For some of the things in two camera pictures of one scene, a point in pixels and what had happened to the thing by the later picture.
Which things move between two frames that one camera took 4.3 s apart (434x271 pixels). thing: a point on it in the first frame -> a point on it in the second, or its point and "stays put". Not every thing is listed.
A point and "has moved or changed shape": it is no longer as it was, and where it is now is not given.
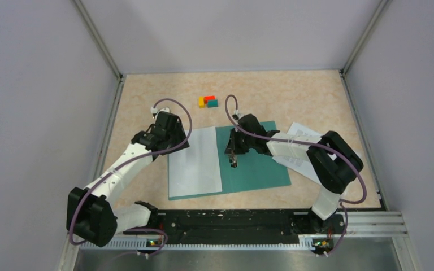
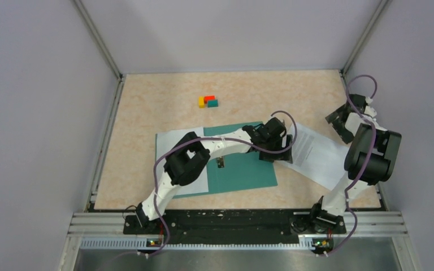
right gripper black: [233, 147] -> [346, 135]
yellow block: [201, 103] stays put
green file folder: [254, 171] has moved or changed shape
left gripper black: [179, 132] -> [285, 157]
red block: [207, 98] stays put
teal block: [212, 104] stays put
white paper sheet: [195, 170] has moved or changed shape
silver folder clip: [233, 160] -> [221, 162]
